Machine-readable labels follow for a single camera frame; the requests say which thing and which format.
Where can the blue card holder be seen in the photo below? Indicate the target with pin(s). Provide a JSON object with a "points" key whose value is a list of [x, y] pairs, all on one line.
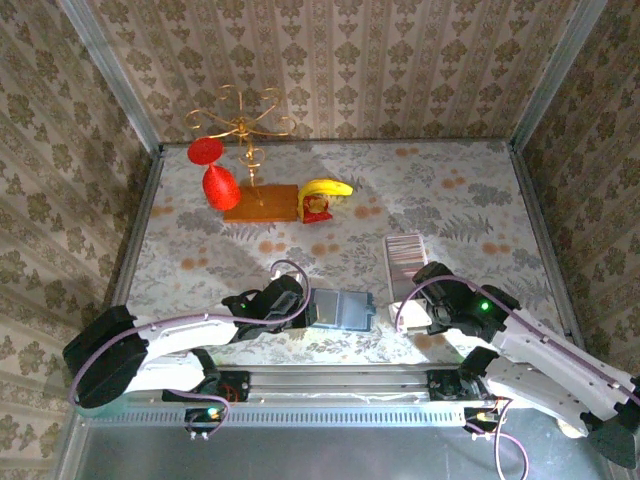
{"points": [[345, 310]]}

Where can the grey metal shelf plate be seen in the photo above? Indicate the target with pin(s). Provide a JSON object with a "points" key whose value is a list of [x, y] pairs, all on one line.
{"points": [[325, 455]]}

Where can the red yellow snack bag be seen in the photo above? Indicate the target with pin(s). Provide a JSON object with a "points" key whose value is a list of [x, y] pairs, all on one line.
{"points": [[314, 210]]}

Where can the aluminium mounting rail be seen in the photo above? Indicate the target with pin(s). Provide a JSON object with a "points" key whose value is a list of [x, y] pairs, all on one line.
{"points": [[340, 382]]}

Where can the white plastic basket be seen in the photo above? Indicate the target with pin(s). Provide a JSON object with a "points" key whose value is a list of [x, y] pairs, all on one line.
{"points": [[386, 255]]}

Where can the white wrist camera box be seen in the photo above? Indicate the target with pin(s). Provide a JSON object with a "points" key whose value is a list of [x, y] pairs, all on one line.
{"points": [[276, 275], [407, 317]]}

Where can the aluminium table edge rail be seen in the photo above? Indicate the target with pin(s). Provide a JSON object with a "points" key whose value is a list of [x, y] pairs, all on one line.
{"points": [[534, 210], [142, 215]]}

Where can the red wine glass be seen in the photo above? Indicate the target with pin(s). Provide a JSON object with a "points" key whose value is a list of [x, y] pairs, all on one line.
{"points": [[222, 190]]}

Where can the stack of credit cards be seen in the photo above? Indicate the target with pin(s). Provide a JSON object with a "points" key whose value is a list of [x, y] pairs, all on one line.
{"points": [[405, 255]]}

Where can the small circuit board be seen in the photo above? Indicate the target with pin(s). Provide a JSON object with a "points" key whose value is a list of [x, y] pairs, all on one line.
{"points": [[482, 416], [202, 415]]}

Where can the aluminium frame post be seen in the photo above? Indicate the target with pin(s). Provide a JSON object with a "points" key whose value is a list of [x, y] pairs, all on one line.
{"points": [[555, 65], [110, 65]]}

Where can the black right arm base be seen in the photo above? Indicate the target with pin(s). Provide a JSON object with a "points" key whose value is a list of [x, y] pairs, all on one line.
{"points": [[442, 385]]}

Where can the yellow banana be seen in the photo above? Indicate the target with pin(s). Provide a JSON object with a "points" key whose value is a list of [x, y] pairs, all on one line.
{"points": [[325, 186]]}

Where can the floral tablecloth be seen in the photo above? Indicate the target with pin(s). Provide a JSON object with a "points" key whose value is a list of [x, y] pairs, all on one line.
{"points": [[400, 175]]}

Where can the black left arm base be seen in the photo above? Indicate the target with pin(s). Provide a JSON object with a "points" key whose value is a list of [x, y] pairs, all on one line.
{"points": [[235, 385]]}

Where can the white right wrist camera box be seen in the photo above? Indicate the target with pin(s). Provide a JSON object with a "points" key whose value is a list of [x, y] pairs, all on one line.
{"points": [[407, 317]]}

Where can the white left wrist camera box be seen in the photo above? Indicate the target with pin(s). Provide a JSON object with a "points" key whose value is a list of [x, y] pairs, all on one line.
{"points": [[276, 275]]}

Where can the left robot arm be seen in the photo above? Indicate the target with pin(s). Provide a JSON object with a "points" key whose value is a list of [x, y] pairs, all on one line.
{"points": [[100, 360]]}

